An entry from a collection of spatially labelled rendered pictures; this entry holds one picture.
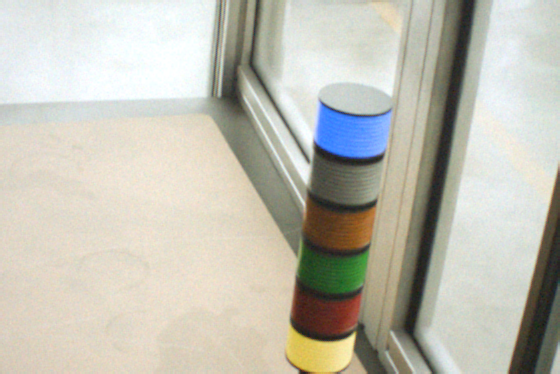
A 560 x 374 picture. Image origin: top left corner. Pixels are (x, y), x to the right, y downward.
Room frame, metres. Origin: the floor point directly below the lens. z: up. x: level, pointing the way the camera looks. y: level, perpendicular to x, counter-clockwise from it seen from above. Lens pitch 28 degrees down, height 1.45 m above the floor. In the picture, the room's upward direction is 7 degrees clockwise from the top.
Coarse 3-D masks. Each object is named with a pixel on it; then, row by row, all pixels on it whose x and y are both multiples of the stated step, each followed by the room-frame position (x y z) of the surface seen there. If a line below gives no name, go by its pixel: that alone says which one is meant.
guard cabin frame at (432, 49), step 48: (240, 0) 1.56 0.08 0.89; (432, 0) 0.98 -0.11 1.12; (240, 48) 1.56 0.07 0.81; (432, 48) 0.97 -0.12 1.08; (240, 96) 1.53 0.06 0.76; (432, 96) 0.96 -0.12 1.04; (288, 144) 1.33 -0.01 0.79; (432, 144) 0.96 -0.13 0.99; (384, 192) 1.02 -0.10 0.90; (432, 192) 0.96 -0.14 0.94; (384, 240) 1.00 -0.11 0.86; (384, 288) 0.98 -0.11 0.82; (384, 336) 0.96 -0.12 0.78; (528, 336) 0.74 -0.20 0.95
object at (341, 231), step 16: (304, 208) 0.66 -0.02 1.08; (320, 208) 0.64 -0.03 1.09; (336, 208) 0.64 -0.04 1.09; (352, 208) 0.64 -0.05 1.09; (368, 208) 0.64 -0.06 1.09; (304, 224) 0.65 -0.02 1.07; (320, 224) 0.64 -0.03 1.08; (336, 224) 0.64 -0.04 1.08; (352, 224) 0.64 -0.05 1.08; (368, 224) 0.65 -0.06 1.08; (320, 240) 0.64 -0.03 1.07; (336, 240) 0.64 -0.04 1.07; (352, 240) 0.64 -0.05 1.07; (368, 240) 0.65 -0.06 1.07
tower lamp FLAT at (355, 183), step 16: (320, 160) 0.64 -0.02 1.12; (336, 160) 0.64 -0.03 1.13; (352, 160) 0.64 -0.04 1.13; (368, 160) 0.64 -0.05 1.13; (320, 176) 0.64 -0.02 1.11; (336, 176) 0.64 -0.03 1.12; (352, 176) 0.64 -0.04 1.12; (368, 176) 0.64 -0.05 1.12; (320, 192) 0.64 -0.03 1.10; (336, 192) 0.64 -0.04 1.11; (352, 192) 0.64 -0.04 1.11; (368, 192) 0.64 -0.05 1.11
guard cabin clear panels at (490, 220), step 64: (0, 0) 1.49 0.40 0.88; (64, 0) 1.52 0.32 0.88; (128, 0) 1.55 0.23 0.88; (192, 0) 1.57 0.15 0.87; (320, 0) 1.32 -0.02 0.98; (384, 0) 1.14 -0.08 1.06; (512, 0) 0.89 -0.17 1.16; (0, 64) 1.49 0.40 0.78; (64, 64) 1.52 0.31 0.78; (128, 64) 1.55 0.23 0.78; (192, 64) 1.58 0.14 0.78; (256, 64) 1.54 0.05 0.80; (320, 64) 1.29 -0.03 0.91; (384, 64) 1.11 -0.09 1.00; (512, 64) 0.87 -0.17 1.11; (512, 128) 0.85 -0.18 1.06; (448, 192) 0.94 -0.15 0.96; (512, 192) 0.83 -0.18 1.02; (448, 256) 0.91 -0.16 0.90; (512, 256) 0.81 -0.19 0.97; (448, 320) 0.89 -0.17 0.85; (512, 320) 0.79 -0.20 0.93
